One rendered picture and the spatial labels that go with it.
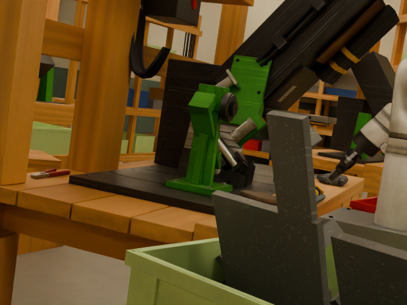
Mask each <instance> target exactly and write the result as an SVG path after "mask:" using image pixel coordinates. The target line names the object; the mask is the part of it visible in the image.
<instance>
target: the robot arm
mask: <svg viewBox="0 0 407 305"><path fill-rule="evenodd" d="M352 140H353V142H354V143H355V144H356V147H355V148H354V149H352V148H351V149H349V150H348V151H347V152H346V155H345V156H344V157H343V158H342V159H341V160H340V162H339V164H338V165H336V167H335V170H334V171H333V172H332V173H331V174H330V175H329V176H328V177H327V178H326V179H327V181H329V182H330V183H333V182H334V181H335V180H336V179H337V178H338V177H339V176H340V175H341V174H344V173H345V172H346V171H347V170H348V169H351V168H352V167H353V166H354V165H355V164H356V163H357V162H360V161H361V160H362V159H363V158H362V157H361V155H362V154H363V153H365V154H366V155H368V156H370V157H374V156H375V155H376V154H377V153H378V152H379V151H380V150H382V152H383V153H384V154H385V159H384V163H383V170H382V176H381V181H380V188H379V194H378V199H377V206H376V211H375V216H374V224H376V225H379V226H381V227H384V228H388V229H393V230H397V231H403V232H407V57H406V58H404V59H402V61H401V62H400V63H399V66H398V68H397V71H396V74H395V79H394V89H393V95H392V103H389V104H387V105H386V106H385V107H384V108H383V109H382V110H381V111H380V112H379V113H378V114H377V115H376V116H375V117H374V118H373V119H371V120H370V121H369V122H368V123H367V124H366V125H365V126H364V127H363V128H362V129H361V130H360V131H359V132H358V133H357V134H356V135H355V136H354V137H353V138H352Z"/></svg>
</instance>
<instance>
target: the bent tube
mask: <svg viewBox="0 0 407 305"><path fill-rule="evenodd" d="M226 72H227V73H228V75H229V76H228V77H227V78H225V79H224V80H222V81H221V82H219V83H218V84H217V85H216V86H220V87H227V88H230V87H232V86H233V85H235V86H236V87H238V89H239V88H240V85H239V84H238V83H237V81H236V80H235V78H234V76H233V75H232V74H231V72H230V71H229V70H228V69H227V70H226ZM217 146H218V150H219V151H220V152H221V155H222V157H223V158H224V159H225V161H226V162H227V164H228V165H229V166H230V168H232V167H234V166H235V165H236V164H238V163H239V161H238V159H237V158H236V156H235V155H234V154H233V153H232V151H231V150H230V149H229V147H228V146H227V145H226V143H225V142H224V141H223V140H222V138H221V137H219V140H218V144H217Z"/></svg>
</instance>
